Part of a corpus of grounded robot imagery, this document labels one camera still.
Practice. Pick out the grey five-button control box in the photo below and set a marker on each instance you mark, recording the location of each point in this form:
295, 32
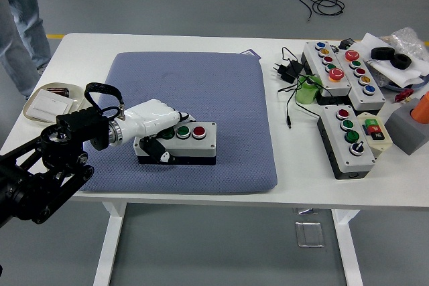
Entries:
375, 98
313, 61

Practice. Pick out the black power adapter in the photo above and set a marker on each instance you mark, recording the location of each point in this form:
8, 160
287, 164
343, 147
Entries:
290, 71

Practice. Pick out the white paper sheet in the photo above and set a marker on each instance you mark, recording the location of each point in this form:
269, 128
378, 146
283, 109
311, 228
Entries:
368, 43

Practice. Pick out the beige oval tray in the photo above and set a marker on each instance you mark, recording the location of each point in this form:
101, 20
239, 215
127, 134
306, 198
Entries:
77, 95

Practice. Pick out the cream three-button switch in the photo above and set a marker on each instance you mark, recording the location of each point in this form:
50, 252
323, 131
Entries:
383, 143

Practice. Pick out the white wall switch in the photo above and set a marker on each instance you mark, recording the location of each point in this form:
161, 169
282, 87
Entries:
47, 103

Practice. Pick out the orange cylinder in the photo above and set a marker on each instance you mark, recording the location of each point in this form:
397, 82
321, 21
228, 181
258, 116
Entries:
423, 110

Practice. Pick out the person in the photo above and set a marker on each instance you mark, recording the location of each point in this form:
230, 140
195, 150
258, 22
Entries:
23, 14

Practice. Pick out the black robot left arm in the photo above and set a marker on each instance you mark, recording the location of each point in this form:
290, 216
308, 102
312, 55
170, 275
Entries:
67, 122

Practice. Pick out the green roll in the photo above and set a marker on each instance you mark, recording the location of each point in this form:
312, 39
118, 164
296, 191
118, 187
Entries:
305, 93

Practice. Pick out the grey four-button control box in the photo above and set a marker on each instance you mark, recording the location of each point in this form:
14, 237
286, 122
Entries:
204, 145
355, 162

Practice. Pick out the red knob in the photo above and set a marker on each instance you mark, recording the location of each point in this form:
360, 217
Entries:
403, 94

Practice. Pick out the clear floor socket cover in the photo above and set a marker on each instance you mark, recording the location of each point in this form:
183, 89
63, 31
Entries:
310, 234

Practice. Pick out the white table leg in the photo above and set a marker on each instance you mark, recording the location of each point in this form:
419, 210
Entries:
348, 249
110, 249

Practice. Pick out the blue-grey textured mat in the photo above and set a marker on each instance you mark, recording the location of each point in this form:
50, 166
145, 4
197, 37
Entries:
207, 98

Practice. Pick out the grey block holder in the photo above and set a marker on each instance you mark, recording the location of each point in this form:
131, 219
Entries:
405, 132

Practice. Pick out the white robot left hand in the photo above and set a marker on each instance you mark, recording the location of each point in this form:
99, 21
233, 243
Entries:
151, 118

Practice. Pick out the small black device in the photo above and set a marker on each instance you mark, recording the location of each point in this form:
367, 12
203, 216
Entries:
347, 44

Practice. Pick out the clear bubble wrap bag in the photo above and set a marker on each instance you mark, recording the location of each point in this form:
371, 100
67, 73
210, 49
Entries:
407, 39

